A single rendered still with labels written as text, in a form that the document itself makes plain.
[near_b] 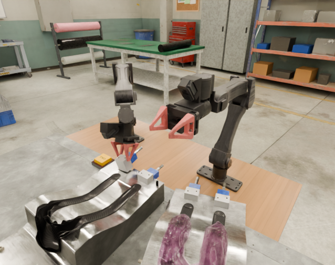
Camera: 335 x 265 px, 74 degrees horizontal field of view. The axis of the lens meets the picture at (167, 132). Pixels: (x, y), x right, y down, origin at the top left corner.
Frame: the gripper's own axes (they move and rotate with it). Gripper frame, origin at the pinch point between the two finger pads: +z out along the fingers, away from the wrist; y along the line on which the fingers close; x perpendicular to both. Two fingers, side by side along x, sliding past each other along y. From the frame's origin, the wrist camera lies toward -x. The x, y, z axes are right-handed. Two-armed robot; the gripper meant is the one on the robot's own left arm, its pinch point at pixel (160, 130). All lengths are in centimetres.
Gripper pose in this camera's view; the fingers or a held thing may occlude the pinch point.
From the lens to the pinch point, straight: 54.9
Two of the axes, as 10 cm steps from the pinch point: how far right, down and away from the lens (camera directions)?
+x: 0.2, 8.7, 4.9
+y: 7.7, 3.0, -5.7
